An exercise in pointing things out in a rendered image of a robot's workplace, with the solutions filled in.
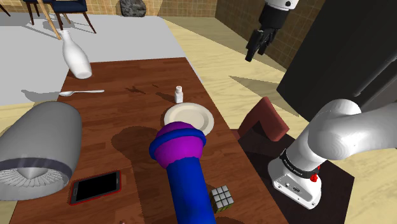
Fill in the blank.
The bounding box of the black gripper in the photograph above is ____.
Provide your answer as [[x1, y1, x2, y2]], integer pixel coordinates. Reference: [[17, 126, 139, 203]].
[[244, 2, 289, 63]]

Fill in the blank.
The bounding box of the dark red chair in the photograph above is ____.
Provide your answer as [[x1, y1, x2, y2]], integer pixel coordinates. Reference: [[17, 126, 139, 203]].
[[237, 96, 291, 143]]

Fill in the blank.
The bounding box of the black refrigerator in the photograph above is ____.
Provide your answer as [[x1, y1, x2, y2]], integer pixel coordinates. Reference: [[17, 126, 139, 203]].
[[275, 0, 397, 122]]

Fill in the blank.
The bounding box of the white salt shaker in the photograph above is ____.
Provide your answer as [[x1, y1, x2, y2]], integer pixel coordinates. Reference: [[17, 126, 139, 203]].
[[174, 85, 185, 104]]

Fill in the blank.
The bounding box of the white plate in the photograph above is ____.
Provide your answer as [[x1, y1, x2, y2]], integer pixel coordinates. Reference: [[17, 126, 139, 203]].
[[163, 102, 216, 136]]

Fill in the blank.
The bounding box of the grey rock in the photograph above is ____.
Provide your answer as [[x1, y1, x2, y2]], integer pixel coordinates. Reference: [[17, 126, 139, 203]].
[[119, 0, 147, 18]]

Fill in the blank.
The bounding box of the blue and purple vase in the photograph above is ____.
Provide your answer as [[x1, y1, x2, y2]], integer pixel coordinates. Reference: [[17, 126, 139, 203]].
[[148, 121, 217, 224]]

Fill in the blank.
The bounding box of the brown wooden table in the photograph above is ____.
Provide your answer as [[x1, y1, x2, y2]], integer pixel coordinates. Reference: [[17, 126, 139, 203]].
[[8, 57, 290, 224]]

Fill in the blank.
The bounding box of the grey puzzle cube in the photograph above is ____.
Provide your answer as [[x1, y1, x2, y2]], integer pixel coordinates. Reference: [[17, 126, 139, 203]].
[[209, 185, 235, 214]]

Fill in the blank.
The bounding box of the dark robot stand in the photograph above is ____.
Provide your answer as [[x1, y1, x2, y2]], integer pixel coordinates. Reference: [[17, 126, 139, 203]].
[[238, 123, 356, 224]]

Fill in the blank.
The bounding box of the white bottle vase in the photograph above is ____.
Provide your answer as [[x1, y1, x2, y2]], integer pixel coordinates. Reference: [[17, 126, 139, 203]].
[[58, 29, 93, 80]]

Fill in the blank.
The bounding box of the silver spoon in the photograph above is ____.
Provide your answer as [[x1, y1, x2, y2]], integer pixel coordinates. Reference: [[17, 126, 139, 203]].
[[59, 89, 106, 97]]

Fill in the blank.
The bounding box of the navy blue chair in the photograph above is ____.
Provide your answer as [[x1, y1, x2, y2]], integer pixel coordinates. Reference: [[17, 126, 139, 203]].
[[22, 0, 97, 34]]

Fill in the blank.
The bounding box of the red black smartphone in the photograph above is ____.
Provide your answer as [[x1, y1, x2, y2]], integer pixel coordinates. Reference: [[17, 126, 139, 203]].
[[68, 169, 123, 206]]

